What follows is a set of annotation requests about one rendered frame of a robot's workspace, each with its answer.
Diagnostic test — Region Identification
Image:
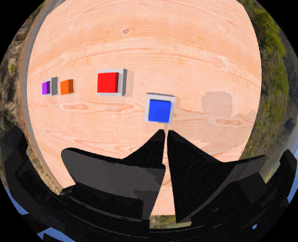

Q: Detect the red button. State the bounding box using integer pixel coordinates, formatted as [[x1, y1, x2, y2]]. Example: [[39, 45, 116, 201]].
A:
[[97, 68, 128, 97]]

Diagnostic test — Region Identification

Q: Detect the blue button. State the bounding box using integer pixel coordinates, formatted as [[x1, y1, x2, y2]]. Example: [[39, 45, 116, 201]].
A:
[[144, 92, 176, 124]]

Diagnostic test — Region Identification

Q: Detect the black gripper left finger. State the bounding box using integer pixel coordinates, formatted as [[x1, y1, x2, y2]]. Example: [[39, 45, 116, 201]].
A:
[[60, 129, 166, 220]]

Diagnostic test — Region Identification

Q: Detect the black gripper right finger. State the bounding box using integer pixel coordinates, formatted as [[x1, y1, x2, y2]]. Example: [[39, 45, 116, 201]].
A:
[[167, 130, 267, 223]]

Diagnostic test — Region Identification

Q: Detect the orange block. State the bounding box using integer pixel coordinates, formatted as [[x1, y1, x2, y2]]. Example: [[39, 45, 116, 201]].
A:
[[60, 79, 74, 95]]

